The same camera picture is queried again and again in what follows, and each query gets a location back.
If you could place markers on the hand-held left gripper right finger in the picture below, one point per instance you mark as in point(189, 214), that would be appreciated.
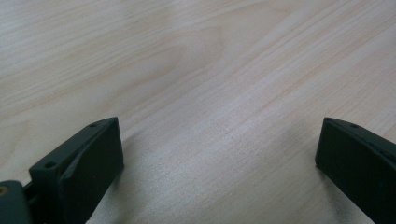
point(355, 168)

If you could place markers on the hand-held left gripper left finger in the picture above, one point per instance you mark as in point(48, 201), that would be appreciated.
point(90, 165)

